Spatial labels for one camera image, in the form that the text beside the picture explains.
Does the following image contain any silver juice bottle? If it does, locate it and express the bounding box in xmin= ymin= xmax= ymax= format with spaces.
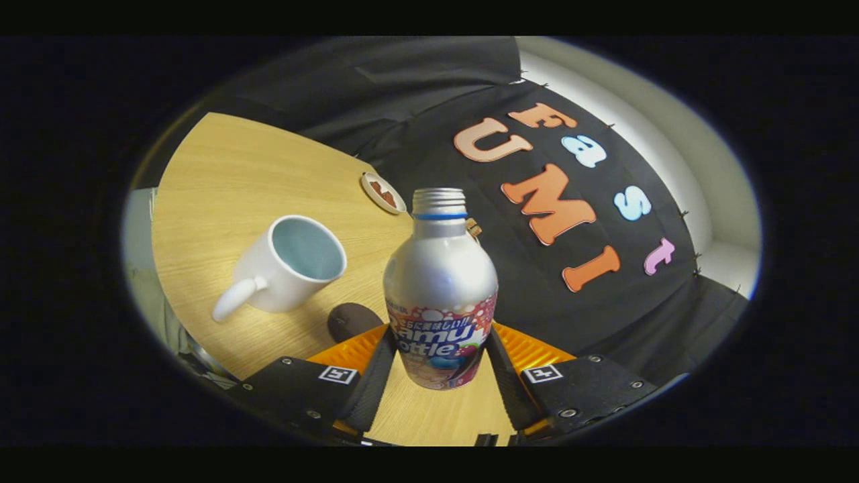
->
xmin=383 ymin=188 xmax=499 ymax=391

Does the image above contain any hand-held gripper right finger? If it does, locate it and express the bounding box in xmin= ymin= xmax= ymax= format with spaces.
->
xmin=485 ymin=322 xmax=658 ymax=443

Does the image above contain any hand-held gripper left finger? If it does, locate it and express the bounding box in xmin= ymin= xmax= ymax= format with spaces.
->
xmin=228 ymin=324 xmax=398 ymax=443

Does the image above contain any black backdrop cloth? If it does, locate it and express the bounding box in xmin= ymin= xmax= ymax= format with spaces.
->
xmin=134 ymin=37 xmax=749 ymax=386

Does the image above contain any dark brown round coaster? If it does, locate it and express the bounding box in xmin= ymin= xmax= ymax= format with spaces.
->
xmin=327 ymin=303 xmax=385 ymax=344

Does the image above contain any small round plate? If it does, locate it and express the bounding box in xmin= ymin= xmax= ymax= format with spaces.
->
xmin=360 ymin=172 xmax=407 ymax=215

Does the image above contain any wooden table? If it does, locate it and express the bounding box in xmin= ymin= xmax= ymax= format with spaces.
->
xmin=151 ymin=112 xmax=517 ymax=447

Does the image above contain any white cup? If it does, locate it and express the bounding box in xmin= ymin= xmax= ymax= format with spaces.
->
xmin=212 ymin=215 xmax=348 ymax=323

